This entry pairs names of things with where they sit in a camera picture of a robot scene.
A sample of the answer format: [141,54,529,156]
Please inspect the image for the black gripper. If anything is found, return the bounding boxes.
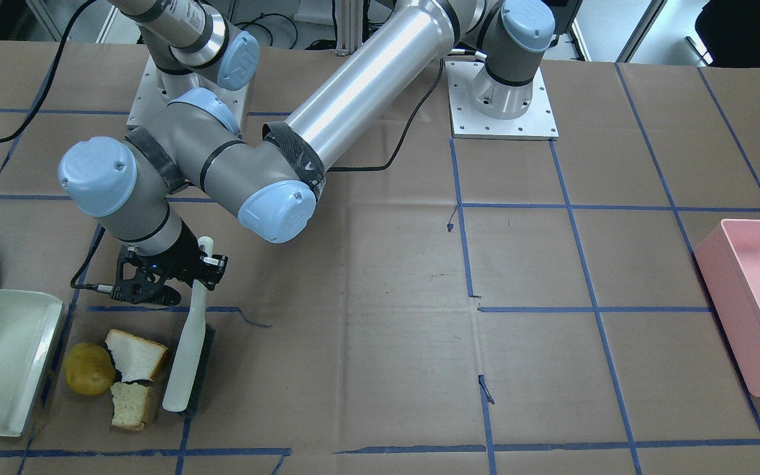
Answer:
[113,222,228,306]

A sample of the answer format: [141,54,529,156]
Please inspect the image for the white bread slice piece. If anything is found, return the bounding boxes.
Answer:
[105,329,167,383]

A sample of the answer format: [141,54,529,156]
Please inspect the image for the yellow potato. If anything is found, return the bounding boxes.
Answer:
[63,342,117,396]

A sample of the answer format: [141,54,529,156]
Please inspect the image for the tan bread slice piece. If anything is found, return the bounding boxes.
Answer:
[110,382,153,431]

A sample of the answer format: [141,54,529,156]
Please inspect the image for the pale green dustpan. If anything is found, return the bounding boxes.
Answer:
[0,289,63,437]

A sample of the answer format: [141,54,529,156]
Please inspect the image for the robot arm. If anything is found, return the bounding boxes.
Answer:
[58,1,557,306]
[111,1,260,129]

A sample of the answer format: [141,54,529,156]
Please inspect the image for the pink plastic bin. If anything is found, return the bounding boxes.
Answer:
[693,218,760,398]

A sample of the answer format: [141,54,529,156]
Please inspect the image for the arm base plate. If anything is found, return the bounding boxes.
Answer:
[445,61,560,141]
[127,54,253,129]

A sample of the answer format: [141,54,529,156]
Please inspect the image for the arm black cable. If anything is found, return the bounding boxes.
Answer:
[324,59,447,174]
[0,0,100,144]

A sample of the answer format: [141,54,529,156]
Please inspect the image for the aluminium frame post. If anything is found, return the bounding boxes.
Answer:
[331,0,367,57]

